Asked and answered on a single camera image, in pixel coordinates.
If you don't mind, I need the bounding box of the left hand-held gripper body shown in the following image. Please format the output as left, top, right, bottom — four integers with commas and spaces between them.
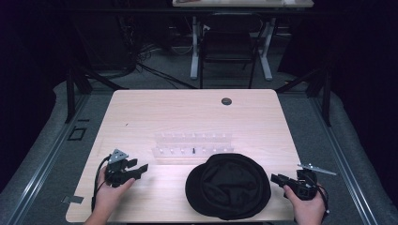
104, 148, 139, 188

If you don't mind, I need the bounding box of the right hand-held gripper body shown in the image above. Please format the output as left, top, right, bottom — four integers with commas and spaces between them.
283, 162, 338, 202

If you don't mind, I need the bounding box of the black hat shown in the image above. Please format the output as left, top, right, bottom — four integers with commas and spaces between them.
184, 152, 272, 221

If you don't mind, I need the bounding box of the person's right hand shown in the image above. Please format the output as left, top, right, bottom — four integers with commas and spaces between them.
283, 185, 327, 225

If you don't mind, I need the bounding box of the person's left hand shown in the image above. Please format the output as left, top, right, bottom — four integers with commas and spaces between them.
92, 167, 137, 218

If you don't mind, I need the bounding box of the grey tape piece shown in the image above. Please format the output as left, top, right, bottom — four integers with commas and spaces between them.
61, 194, 85, 205

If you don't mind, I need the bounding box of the clear plastic tray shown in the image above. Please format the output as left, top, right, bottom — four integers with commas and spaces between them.
151, 131, 236, 166

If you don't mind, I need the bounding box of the black tape square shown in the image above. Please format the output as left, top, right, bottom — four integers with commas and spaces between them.
67, 126, 87, 142

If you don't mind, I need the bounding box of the black chair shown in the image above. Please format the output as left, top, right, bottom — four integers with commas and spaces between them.
198, 12, 265, 90

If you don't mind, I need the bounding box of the white-legged desk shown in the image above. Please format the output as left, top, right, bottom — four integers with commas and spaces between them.
171, 0, 315, 83

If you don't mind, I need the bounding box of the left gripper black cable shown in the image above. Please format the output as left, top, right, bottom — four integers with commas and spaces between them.
90, 155, 113, 213

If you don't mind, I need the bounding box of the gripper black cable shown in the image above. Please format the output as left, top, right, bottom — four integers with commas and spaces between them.
314, 182, 330, 218
90, 155, 113, 213

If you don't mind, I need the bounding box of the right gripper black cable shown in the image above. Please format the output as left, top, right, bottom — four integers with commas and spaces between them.
314, 182, 330, 218

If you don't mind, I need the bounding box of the aluminium floor rail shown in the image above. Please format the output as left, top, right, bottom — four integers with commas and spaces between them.
5, 93, 92, 225
309, 95, 381, 225

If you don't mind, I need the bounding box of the black metal frame stand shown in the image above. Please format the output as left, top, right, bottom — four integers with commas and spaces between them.
63, 60, 130, 125
274, 60, 333, 128

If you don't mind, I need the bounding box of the bundle of floor cables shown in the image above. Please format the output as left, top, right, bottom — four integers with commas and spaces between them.
134, 41, 199, 90

